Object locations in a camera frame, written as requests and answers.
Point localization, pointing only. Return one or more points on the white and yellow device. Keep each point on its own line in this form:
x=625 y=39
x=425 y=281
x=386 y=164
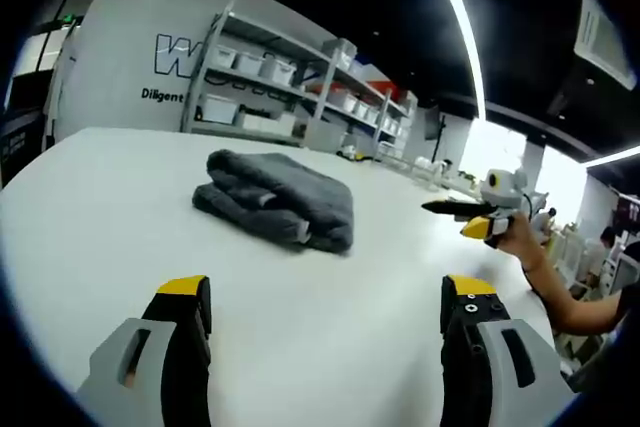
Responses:
x=351 y=152

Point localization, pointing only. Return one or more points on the dark glass door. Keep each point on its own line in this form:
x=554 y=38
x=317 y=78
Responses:
x=35 y=92

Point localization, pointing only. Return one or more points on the metal shelving unit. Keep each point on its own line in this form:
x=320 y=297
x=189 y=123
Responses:
x=300 y=92

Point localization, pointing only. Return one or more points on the person's dark sleeve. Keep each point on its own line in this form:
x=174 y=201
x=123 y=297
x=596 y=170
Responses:
x=629 y=304

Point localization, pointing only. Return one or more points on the short ceiling light strip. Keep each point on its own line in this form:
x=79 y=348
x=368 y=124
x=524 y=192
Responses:
x=612 y=157

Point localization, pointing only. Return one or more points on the long ceiling light strip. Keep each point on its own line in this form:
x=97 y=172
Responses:
x=465 y=27

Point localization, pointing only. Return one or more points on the person's right hand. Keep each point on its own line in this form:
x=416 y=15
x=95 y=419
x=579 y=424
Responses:
x=520 y=242

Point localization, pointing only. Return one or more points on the ceiling air conditioner vent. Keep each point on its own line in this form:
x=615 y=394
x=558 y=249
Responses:
x=602 y=39

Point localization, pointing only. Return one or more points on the grey towel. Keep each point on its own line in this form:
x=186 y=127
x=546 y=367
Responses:
x=280 y=197

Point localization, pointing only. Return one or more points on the group of white storage bins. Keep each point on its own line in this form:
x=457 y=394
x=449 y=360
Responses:
x=272 y=69

